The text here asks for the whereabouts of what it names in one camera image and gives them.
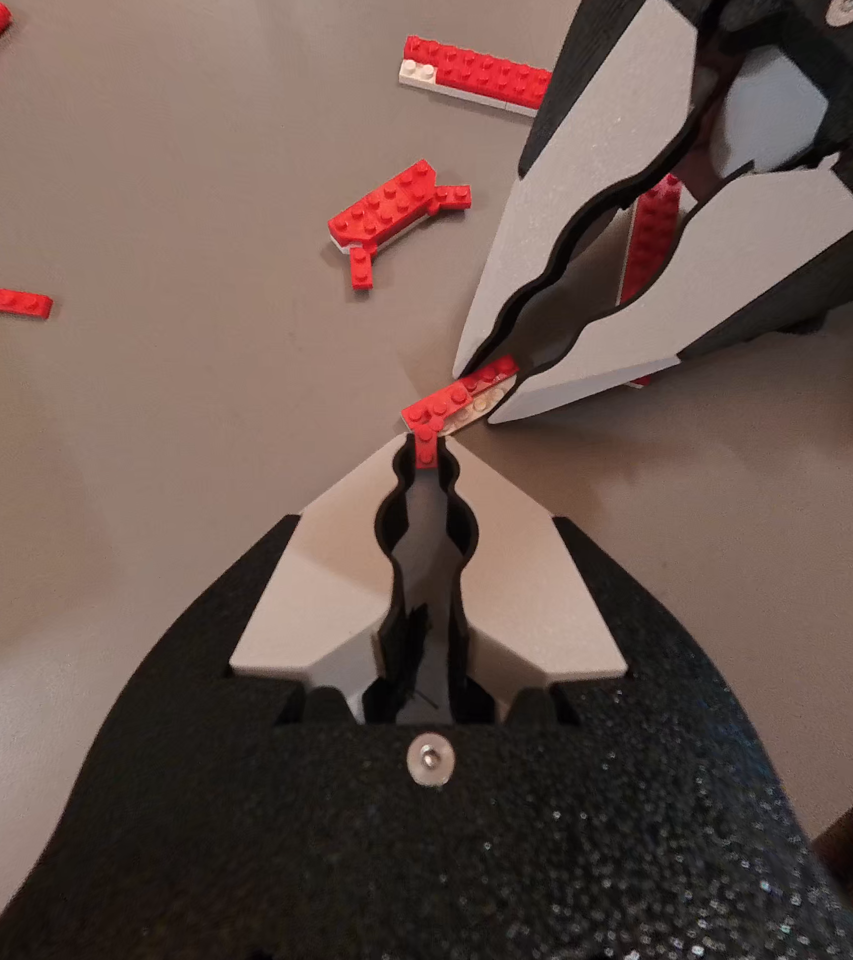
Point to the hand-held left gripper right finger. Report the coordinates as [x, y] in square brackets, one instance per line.
[539, 600]

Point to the narrow red lego plate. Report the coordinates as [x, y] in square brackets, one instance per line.
[3, 300]

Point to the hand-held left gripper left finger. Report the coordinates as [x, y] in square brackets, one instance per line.
[306, 600]

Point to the long red and white lego assembly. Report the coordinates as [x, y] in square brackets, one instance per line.
[486, 71]

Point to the red lego wing assembly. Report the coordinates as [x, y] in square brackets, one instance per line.
[385, 210]

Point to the red and white lego wedge assembly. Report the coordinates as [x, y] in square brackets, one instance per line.
[456, 396]

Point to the small red lego plate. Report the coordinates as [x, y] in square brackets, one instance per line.
[427, 450]

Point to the long red lego plate assembly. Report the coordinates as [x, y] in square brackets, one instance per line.
[651, 232]

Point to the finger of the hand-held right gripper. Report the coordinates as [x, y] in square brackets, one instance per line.
[734, 270]
[591, 150]

